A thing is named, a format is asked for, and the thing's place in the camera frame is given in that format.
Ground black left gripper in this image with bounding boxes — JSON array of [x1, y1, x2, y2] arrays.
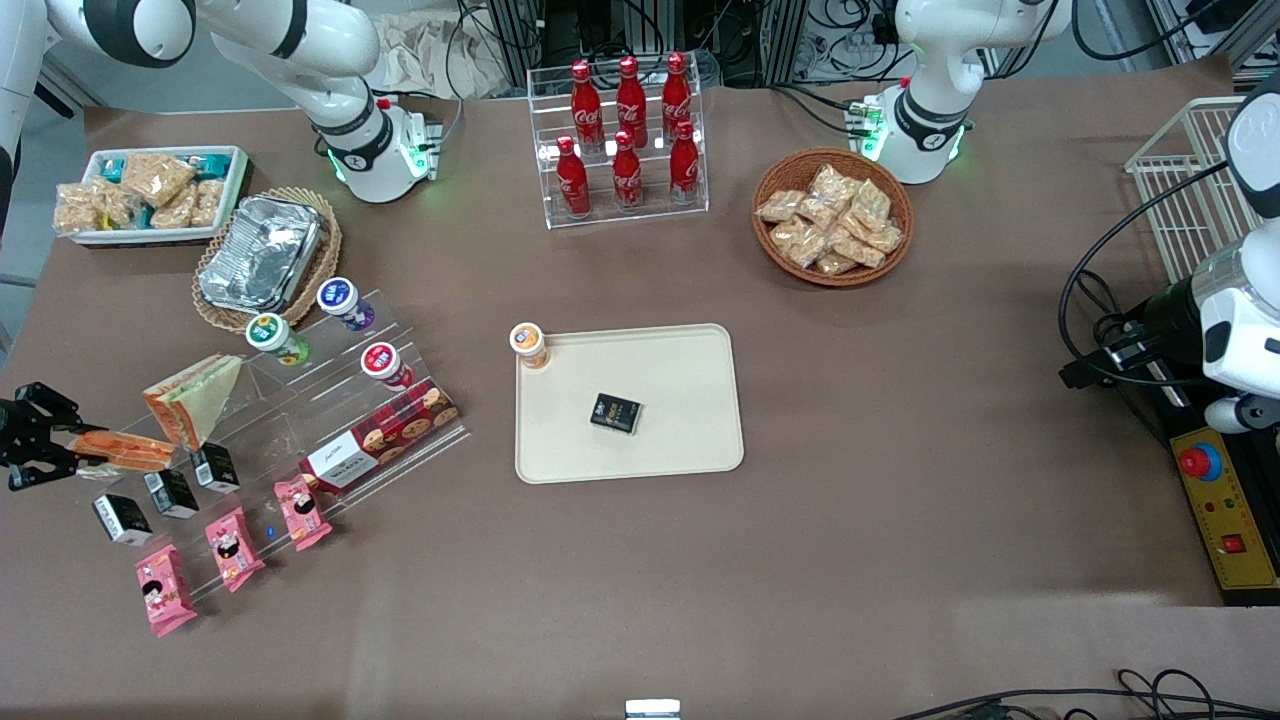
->
[[1060, 278, 1206, 390]]

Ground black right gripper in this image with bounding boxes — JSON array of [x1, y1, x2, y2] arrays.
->
[[0, 383, 83, 492]]

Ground triangle sandwich orange label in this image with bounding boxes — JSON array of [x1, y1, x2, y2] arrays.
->
[[143, 354, 244, 453], [72, 430, 177, 474]]

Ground white rectangular snack tray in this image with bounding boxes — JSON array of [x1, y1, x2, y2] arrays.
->
[[68, 146, 251, 247]]

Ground beige plastic serving tray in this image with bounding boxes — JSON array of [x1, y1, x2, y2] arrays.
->
[[514, 323, 746, 486]]

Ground small black carton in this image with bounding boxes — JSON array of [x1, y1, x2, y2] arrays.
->
[[143, 468, 200, 520], [190, 443, 242, 495], [92, 494, 154, 547]]

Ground pink snack packet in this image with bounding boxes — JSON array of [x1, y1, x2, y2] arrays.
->
[[274, 475, 333, 553], [135, 545, 199, 639], [205, 506, 267, 594]]

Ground yellow emergency stop box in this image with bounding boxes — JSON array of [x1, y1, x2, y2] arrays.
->
[[1168, 425, 1280, 593]]

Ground green lidded yogurt cup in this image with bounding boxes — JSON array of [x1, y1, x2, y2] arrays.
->
[[247, 313, 311, 367]]

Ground clear acrylic stepped display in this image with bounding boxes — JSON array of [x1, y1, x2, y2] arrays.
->
[[62, 290, 471, 603]]

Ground round brown wicker basket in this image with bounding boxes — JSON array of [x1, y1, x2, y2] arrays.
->
[[753, 148, 915, 289]]

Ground silver foil container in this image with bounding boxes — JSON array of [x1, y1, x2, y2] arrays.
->
[[198, 196, 323, 313]]

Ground purple lidded yogurt cup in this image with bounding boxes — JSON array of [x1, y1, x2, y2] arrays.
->
[[317, 277, 377, 333]]

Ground red cookie box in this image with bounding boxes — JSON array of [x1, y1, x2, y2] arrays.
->
[[300, 378, 461, 494]]

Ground light woven wicker basket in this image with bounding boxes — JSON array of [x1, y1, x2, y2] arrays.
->
[[192, 187, 343, 334]]

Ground red lidded yogurt cup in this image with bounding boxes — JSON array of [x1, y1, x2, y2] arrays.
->
[[360, 342, 415, 391]]

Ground red cola bottle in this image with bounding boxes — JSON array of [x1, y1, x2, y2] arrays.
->
[[662, 52, 693, 141], [612, 130, 643, 211], [616, 56, 648, 146], [571, 60, 604, 151], [669, 120, 701, 206], [556, 136, 591, 218]]

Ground clear acrylic bottle rack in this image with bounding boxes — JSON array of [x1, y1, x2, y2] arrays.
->
[[527, 55, 710, 231]]

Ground orange lidded cup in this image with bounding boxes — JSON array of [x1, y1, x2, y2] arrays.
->
[[509, 322, 551, 371]]

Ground small black snack box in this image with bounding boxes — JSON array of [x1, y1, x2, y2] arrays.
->
[[589, 393, 643, 437]]

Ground beige crumpled cloth bag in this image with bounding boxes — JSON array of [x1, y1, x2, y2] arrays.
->
[[365, 10, 513, 101]]

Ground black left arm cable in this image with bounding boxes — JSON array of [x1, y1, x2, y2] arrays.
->
[[1058, 160, 1233, 389]]

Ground white wire basket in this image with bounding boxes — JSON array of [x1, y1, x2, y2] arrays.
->
[[1125, 97, 1261, 286]]

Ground black floor cables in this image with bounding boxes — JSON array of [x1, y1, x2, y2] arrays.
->
[[890, 668, 1280, 720]]

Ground aluminium frame equipment rack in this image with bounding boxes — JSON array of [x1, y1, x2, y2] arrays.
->
[[485, 0, 901, 89]]

